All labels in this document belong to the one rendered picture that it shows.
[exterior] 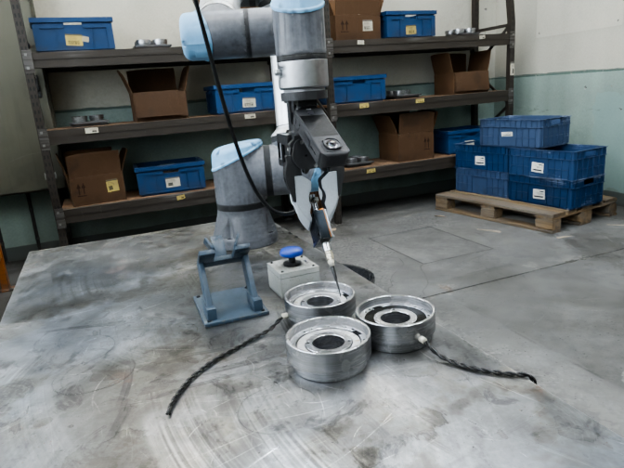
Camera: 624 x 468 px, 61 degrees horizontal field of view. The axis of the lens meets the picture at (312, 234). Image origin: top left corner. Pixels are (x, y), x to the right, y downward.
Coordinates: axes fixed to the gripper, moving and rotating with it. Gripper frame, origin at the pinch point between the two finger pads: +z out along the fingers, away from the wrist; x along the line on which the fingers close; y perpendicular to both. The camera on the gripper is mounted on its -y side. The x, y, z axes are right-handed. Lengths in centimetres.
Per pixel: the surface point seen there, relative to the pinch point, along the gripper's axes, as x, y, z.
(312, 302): 3.7, -5.3, 10.9
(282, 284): 5.8, 3.3, 10.5
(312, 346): 9.1, -20.3, 10.0
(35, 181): 91, 359, 31
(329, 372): 8.8, -24.8, 11.2
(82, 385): 36.3, -10.9, 12.9
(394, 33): -204, 346, -59
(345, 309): 1.1, -12.0, 10.1
